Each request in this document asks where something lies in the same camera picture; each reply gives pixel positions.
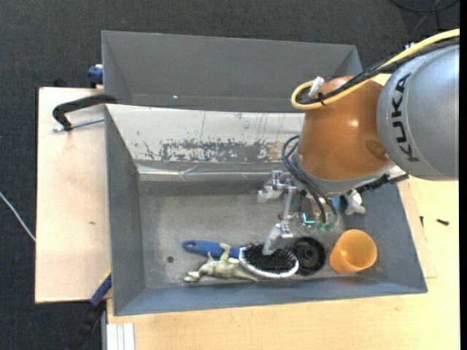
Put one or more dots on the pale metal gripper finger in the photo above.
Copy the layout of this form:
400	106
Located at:
276	181
279	235

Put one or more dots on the blue hairbrush with black bristles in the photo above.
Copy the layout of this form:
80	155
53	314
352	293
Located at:
270	263

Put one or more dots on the black round ribbed disc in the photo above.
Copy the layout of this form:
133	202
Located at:
310	255

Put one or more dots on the pale wood board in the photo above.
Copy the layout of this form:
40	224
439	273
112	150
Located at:
73	195

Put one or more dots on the orange plastic cup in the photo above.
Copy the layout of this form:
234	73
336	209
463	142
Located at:
352	252

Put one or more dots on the black cylinder on white bracket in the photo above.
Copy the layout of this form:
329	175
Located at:
353	202

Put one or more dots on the green toy dinosaur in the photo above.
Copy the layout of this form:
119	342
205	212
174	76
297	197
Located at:
220	268

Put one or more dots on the grey metal bin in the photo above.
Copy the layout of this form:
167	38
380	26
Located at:
204	210

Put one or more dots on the small black screw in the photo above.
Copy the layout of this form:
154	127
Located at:
443	222

